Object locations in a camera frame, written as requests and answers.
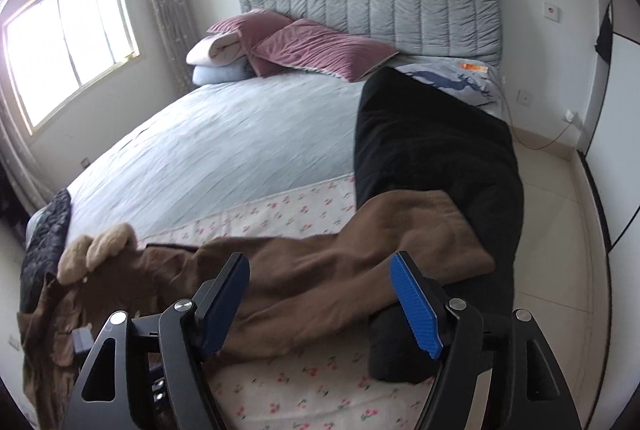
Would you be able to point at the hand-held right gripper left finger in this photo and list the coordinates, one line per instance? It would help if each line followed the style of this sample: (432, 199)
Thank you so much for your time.
(220, 310)

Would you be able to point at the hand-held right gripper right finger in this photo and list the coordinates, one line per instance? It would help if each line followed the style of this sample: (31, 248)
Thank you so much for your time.
(415, 310)

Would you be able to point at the brown coat with fur collar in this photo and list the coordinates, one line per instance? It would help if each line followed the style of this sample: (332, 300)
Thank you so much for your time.
(310, 270)

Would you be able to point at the floral bed quilt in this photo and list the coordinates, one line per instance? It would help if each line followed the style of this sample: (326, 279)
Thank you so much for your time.
(300, 390)

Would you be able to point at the black garment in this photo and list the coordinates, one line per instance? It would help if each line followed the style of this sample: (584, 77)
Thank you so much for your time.
(430, 149)

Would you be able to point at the pale bed sheet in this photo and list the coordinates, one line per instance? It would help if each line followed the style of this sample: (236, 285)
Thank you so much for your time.
(225, 134)

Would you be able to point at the dark quilted jacket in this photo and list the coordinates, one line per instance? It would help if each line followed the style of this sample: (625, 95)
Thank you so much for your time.
(47, 235)

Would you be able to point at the deer printed pillow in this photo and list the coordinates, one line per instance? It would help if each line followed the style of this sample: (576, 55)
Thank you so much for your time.
(450, 79)

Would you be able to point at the light blue pillow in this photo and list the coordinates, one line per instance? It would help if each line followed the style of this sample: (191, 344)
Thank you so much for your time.
(220, 73)

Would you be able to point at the white charger plug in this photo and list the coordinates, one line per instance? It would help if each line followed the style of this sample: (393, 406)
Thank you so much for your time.
(571, 115)

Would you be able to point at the orange tube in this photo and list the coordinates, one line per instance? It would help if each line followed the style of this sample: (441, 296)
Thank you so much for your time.
(474, 67)

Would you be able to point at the white folded quilt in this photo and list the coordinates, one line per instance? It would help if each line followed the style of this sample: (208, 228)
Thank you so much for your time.
(210, 49)

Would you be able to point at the pink velvet pillow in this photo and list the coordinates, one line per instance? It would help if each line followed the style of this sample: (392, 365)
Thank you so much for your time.
(235, 25)
(320, 47)

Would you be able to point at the white and grey wardrobe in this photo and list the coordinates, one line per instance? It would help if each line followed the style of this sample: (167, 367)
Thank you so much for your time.
(620, 109)

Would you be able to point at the window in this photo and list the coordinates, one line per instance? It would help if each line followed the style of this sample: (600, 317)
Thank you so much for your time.
(65, 39)

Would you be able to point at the white wall outlet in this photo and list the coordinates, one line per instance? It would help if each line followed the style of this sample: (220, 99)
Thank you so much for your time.
(525, 97)

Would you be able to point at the white wall switch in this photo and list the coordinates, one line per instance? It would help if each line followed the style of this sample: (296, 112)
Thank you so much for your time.
(552, 11)

